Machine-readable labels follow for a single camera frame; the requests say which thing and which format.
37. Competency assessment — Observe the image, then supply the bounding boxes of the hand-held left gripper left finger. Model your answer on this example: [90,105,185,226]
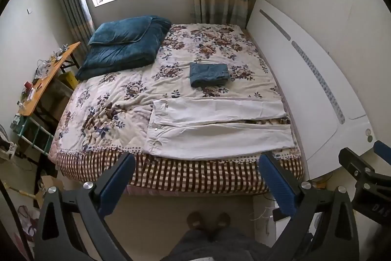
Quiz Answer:
[35,152,137,261]

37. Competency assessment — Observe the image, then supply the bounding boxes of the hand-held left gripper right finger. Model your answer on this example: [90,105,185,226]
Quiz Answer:
[259,152,360,261]

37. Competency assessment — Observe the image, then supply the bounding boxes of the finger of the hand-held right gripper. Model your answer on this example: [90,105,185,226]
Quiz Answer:
[373,140,391,160]
[338,147,391,190]

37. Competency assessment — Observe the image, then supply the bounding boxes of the white pants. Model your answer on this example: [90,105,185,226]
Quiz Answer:
[143,97,296,161]

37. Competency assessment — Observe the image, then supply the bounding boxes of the person's right shoe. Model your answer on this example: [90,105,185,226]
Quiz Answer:
[214,212,232,231]

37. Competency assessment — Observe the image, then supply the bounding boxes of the person's shoe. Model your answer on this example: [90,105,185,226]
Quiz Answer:
[214,212,232,231]
[187,211,208,231]

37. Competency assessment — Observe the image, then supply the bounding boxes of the cardboard box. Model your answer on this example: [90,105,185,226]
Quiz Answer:
[36,175,65,208]

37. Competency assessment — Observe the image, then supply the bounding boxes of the person's left shoe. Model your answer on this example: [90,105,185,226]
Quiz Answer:
[187,211,208,231]

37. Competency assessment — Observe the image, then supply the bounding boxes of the person's legs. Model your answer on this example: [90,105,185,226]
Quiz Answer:
[166,229,275,261]

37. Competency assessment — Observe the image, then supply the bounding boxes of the floral blanket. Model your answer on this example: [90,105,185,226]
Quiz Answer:
[50,23,306,164]

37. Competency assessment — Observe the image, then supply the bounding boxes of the green rack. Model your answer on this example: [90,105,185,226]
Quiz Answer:
[11,114,52,158]

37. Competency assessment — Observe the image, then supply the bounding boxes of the pink floral bag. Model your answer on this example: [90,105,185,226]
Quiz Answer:
[17,204,39,245]

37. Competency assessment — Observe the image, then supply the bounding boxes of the white headboard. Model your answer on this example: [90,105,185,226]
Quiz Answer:
[246,0,377,180]

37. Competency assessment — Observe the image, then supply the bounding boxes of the yellow box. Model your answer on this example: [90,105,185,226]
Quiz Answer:
[58,70,77,93]

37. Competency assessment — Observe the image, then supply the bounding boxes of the white electric fan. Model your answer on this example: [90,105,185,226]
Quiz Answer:
[0,123,16,164]

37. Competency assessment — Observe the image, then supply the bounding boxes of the wooden folding desk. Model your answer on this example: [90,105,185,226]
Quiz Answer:
[18,41,81,127]

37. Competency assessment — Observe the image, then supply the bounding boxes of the teal folded quilt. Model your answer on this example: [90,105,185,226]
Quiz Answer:
[75,15,172,81]

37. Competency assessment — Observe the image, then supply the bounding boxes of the dark blue folded cloth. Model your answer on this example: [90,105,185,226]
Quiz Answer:
[189,62,230,88]

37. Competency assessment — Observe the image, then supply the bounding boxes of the pile of small desk items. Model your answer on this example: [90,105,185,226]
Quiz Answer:
[18,45,69,110]

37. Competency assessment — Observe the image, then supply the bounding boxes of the teal pillow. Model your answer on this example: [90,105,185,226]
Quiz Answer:
[88,16,153,46]

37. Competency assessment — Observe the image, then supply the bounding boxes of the yellow broom handle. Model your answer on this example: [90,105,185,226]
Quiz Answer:
[6,186,36,198]

